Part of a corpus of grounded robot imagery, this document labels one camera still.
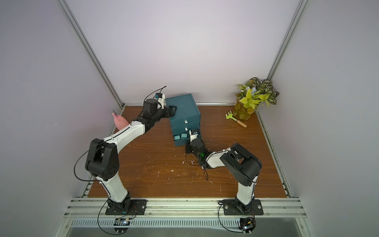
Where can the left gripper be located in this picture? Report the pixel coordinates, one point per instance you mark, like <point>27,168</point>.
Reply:
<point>171,113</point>

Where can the teal drawer cabinet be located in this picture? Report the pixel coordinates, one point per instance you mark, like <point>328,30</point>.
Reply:
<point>187,117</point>

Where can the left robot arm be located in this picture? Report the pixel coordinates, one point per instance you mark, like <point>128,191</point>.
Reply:
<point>102,157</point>

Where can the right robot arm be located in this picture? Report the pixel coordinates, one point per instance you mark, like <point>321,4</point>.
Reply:
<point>242,164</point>

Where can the green toy rake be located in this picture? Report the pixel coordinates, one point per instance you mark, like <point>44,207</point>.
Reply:
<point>229,115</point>

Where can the pink spray bottle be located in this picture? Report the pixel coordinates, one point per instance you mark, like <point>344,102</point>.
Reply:
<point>119,121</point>

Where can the artificial plant in vase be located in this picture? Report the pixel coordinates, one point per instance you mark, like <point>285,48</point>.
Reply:
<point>251,95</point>

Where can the right electronics board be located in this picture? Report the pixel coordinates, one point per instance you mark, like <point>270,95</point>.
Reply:
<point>247,225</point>

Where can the electronics board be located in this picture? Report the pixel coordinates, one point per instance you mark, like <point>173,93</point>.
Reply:
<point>121,225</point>
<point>247,225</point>

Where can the left electronics board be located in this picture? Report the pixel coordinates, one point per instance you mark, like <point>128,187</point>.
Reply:
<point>121,225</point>

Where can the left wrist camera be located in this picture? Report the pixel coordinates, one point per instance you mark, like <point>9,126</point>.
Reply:
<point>160,97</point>

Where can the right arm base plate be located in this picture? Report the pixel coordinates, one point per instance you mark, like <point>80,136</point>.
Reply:
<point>235,207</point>

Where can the aluminium front rail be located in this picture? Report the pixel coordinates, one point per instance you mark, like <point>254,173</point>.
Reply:
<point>185,207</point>

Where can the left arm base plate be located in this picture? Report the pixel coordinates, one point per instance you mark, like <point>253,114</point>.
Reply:
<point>127,207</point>

